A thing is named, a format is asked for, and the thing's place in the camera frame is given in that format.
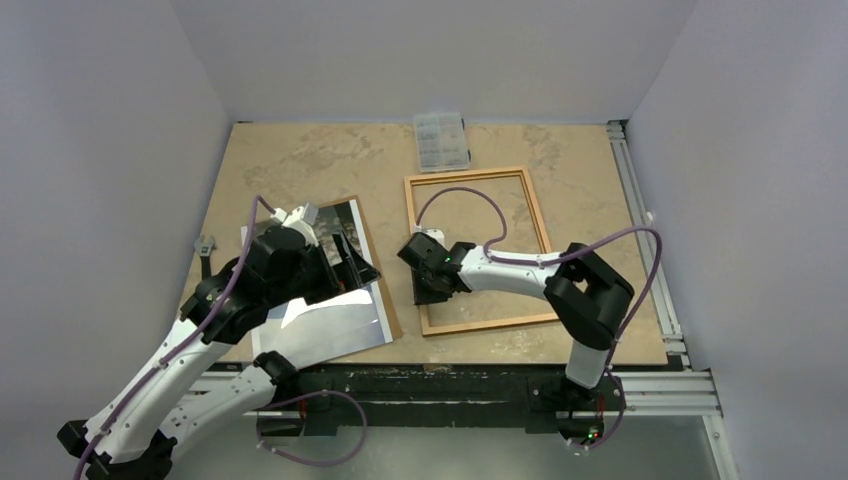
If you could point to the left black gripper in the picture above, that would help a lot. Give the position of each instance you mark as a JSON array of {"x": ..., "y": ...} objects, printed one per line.
[{"x": 354, "y": 274}]

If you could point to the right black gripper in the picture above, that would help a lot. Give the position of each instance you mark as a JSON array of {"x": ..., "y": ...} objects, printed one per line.
[{"x": 431, "y": 283}]

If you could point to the wooden picture frame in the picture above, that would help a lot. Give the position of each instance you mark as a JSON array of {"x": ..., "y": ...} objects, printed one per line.
[{"x": 541, "y": 234}]

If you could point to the clear plastic organizer box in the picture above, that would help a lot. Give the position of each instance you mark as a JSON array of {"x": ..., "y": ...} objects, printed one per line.
[{"x": 441, "y": 143}]

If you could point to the brown frame backing board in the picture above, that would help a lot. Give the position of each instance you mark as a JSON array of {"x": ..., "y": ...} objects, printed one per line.
[{"x": 384, "y": 278}]

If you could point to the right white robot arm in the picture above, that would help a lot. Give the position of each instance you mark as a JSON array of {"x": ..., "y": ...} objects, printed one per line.
[{"x": 588, "y": 296}]

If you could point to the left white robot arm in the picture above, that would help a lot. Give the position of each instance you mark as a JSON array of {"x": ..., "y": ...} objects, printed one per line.
[{"x": 141, "y": 433}]

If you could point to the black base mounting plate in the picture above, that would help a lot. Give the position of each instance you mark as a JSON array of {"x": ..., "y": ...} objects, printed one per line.
[{"x": 537, "y": 399}]

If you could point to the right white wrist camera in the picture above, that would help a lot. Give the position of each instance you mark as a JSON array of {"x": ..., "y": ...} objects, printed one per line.
[{"x": 434, "y": 233}]

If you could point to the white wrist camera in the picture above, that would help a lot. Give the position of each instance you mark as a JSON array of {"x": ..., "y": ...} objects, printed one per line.
[
  {"x": 301, "y": 218},
  {"x": 434, "y": 233}
]

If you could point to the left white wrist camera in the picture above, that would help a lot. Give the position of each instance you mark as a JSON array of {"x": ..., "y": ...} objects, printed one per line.
[{"x": 301, "y": 218}]

